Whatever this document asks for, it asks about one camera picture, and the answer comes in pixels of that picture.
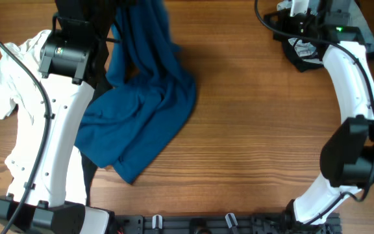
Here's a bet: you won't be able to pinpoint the blue polo shirt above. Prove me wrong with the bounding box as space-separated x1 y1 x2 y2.
75 1 197 183

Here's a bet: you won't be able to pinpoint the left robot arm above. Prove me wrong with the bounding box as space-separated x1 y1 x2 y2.
0 0 117 233

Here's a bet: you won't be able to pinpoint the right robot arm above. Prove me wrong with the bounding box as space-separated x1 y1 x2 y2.
259 1 374 233

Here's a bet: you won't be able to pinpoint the folded black garment under jeans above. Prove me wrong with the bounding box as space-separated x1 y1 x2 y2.
281 38 323 72

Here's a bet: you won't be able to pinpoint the black garment under shirts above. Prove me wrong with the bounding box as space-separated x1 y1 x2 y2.
53 0 136 206

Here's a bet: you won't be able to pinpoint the white shirt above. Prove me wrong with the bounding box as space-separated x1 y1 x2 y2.
0 30 87 205

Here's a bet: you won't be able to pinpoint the folded light blue jeans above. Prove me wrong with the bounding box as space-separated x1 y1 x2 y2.
277 0 374 63

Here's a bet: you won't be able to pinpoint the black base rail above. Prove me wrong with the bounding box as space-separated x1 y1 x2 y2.
116 213 342 234

